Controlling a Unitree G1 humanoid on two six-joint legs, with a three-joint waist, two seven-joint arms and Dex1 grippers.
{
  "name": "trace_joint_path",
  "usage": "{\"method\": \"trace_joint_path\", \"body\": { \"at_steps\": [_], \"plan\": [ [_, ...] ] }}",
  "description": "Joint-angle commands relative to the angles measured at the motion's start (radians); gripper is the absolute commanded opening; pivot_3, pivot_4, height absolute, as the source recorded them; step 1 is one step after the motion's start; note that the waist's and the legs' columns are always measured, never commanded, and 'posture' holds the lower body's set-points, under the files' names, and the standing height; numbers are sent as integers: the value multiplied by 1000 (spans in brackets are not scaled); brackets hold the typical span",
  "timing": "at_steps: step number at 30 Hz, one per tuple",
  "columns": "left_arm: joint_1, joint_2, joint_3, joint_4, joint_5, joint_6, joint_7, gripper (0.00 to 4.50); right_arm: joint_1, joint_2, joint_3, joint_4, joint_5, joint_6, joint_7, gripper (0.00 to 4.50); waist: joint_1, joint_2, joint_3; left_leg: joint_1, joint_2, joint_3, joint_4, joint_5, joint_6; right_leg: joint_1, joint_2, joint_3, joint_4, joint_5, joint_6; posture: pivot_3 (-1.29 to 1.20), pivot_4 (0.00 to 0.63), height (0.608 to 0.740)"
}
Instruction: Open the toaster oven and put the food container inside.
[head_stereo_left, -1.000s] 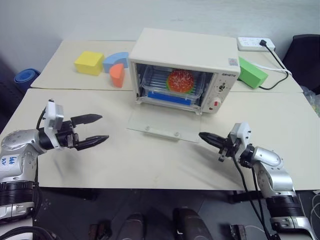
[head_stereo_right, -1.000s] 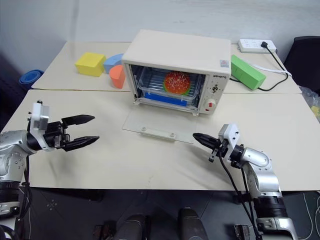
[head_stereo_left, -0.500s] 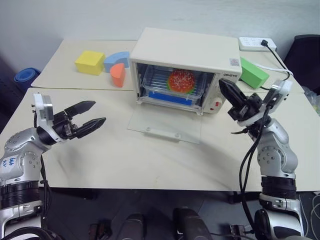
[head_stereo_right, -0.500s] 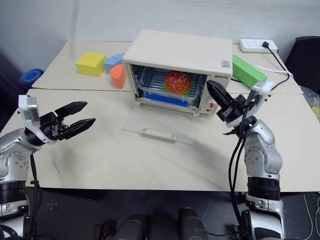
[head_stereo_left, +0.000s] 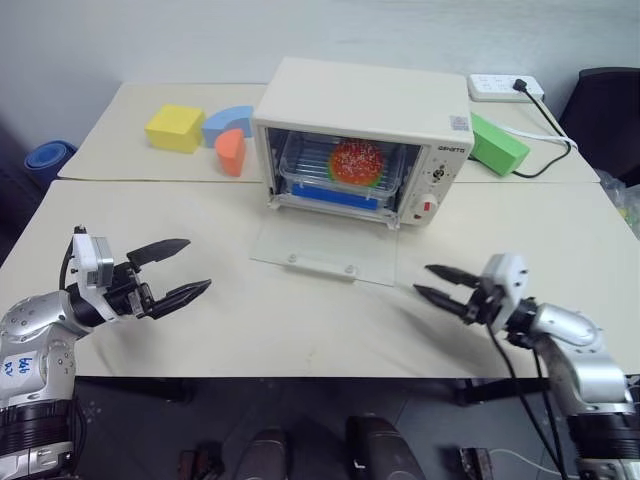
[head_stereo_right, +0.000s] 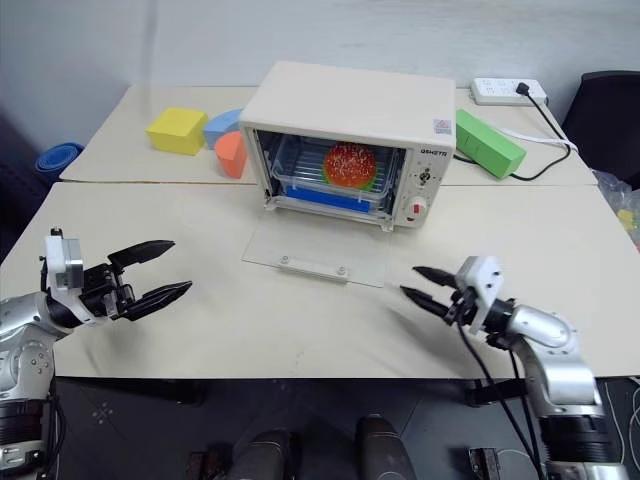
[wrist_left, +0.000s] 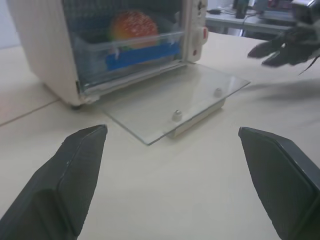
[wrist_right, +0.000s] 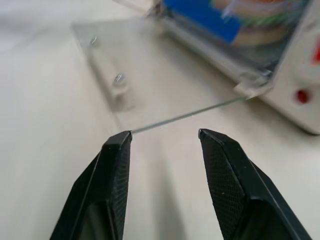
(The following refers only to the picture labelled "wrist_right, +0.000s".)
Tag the white toaster oven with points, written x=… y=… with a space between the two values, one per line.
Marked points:
x=297 y=75

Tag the clear glass oven door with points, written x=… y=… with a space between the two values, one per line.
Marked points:
x=155 y=75

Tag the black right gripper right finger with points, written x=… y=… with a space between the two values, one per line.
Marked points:
x=240 y=190

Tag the blue food container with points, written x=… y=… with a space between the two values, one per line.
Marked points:
x=240 y=22

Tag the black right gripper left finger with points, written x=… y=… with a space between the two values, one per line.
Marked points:
x=107 y=190

